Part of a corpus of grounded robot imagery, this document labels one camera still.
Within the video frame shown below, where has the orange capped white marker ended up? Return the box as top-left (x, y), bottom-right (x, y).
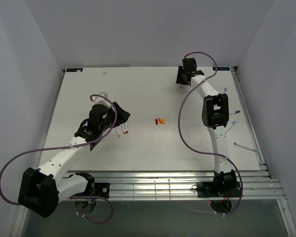
top-left (121, 124), bottom-right (126, 134)

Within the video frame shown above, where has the red white marker body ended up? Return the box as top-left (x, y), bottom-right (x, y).
top-left (124, 123), bottom-right (129, 134)

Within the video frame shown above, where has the thin purple pen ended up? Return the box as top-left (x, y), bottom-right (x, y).
top-left (229, 110), bottom-right (241, 115)

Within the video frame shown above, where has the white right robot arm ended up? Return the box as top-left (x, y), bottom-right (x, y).
top-left (176, 56), bottom-right (237, 196)

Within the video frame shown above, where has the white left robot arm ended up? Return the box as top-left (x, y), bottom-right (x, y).
top-left (18, 102), bottom-right (130, 218)

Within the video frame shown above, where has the green tipped thin pen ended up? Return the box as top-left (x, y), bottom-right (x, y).
top-left (234, 142), bottom-right (259, 153)

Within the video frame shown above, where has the right blue table sticker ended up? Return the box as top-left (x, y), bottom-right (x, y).
top-left (212, 67), bottom-right (230, 71)

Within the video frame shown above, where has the blue table sticker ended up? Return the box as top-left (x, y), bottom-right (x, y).
top-left (66, 68), bottom-right (83, 73)
top-left (212, 67), bottom-right (230, 71)

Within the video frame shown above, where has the left blue table sticker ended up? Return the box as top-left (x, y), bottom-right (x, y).
top-left (66, 68), bottom-right (83, 73)

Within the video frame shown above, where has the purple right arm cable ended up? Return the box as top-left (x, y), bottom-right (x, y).
top-left (177, 51), bottom-right (244, 216)

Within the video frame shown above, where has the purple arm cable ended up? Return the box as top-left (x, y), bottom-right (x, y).
top-left (177, 51), bottom-right (244, 216)
top-left (0, 93), bottom-right (119, 225)

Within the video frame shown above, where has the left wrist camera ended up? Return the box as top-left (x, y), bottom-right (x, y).
top-left (90, 92), bottom-right (108, 102)

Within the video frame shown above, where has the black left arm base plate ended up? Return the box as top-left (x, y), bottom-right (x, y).
top-left (90, 182), bottom-right (111, 198)

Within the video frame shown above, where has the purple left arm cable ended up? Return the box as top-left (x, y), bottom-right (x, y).
top-left (0, 93), bottom-right (119, 225)

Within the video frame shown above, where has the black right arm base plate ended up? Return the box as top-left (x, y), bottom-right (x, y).
top-left (191, 182), bottom-right (242, 198)

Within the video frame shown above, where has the aluminium front rail frame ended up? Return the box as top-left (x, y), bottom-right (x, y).
top-left (19, 170), bottom-right (287, 202)

